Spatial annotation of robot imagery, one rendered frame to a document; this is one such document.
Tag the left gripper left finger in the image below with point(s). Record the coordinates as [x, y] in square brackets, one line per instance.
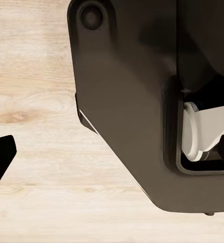
[8, 151]

